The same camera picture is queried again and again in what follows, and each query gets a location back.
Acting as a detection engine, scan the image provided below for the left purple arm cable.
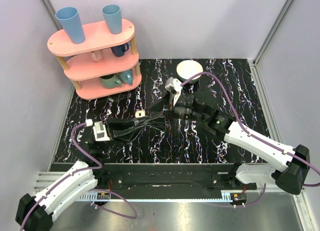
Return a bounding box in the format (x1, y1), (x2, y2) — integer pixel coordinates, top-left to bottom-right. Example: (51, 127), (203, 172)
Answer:
(19, 118), (104, 231)

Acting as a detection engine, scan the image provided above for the slotted white cable duct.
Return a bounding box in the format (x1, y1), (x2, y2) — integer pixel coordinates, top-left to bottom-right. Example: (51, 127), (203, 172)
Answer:
(76, 191), (232, 203)

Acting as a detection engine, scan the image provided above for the pink three-tier shelf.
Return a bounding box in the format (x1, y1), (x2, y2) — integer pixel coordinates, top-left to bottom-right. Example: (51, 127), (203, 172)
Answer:
(47, 19), (142, 100)

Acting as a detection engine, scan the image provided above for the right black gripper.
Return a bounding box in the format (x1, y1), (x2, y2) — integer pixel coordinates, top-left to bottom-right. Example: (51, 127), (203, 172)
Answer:
(143, 89), (208, 132)

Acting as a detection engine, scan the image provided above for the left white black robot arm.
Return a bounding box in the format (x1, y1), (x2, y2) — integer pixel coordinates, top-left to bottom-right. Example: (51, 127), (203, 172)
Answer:
(15, 117), (147, 231)

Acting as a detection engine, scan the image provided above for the left light blue tumbler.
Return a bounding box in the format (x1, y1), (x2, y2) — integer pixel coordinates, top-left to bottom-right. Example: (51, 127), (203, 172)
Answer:
(55, 6), (86, 44)

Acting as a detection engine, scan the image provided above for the green glazed mug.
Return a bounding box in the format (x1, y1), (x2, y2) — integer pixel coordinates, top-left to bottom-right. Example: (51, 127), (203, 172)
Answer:
(99, 73), (123, 89)

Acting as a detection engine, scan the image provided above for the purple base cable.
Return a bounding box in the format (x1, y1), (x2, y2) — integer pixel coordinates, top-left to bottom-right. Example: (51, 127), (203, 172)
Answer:
(207, 183), (266, 208)
(84, 188), (139, 219)

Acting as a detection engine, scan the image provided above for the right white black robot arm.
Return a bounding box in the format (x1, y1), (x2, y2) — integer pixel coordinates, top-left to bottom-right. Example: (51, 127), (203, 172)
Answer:
(148, 89), (310, 195)

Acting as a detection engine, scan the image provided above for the light blue butterfly mug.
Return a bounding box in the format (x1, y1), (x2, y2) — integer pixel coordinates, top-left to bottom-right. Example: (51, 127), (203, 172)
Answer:
(118, 69), (134, 85)

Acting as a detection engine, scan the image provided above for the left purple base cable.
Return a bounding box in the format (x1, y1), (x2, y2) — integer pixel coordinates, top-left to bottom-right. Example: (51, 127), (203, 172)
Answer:
(84, 188), (139, 219)

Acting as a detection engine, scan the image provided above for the dark blue mug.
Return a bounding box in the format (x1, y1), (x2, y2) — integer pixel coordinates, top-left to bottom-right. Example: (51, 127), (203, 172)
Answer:
(111, 42), (130, 57)

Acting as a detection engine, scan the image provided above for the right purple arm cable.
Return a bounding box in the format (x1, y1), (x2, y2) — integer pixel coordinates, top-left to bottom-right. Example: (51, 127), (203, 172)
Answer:
(178, 71), (320, 187)

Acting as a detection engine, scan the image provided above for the black marble pattern mat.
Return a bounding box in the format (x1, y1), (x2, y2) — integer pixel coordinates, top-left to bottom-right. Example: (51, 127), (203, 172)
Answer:
(53, 58), (269, 164)

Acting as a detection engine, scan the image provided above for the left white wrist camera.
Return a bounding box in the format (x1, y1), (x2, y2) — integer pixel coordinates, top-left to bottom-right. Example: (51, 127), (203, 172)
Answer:
(92, 121), (110, 142)

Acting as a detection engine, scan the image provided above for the cream white bowl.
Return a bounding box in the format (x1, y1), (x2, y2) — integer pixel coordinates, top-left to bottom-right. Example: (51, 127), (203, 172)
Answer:
(176, 60), (203, 82)

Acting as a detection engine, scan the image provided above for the white earbud charging case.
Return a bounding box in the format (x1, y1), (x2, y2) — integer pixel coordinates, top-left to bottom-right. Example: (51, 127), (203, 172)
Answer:
(135, 110), (146, 118)

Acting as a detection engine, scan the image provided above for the pink mug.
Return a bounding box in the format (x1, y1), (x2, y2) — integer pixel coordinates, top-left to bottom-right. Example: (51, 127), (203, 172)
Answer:
(89, 50), (104, 63)

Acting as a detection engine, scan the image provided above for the light blue tumbler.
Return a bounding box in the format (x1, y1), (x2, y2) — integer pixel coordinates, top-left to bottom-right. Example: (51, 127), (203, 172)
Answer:
(101, 4), (123, 35)
(55, 6), (86, 44)

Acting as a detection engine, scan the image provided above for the right light blue tumbler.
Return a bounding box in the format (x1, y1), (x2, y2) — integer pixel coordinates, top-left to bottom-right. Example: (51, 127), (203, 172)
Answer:
(101, 4), (123, 35)

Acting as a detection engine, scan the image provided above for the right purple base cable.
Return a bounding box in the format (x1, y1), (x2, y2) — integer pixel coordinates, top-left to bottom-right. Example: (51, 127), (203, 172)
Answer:
(207, 183), (266, 208)

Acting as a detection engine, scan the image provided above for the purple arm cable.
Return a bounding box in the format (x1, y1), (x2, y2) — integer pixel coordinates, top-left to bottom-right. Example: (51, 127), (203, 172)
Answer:
(178, 71), (320, 187)
(19, 118), (104, 231)

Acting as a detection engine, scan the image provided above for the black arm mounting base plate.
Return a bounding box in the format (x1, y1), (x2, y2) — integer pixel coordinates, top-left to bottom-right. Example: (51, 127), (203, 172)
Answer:
(94, 163), (257, 191)

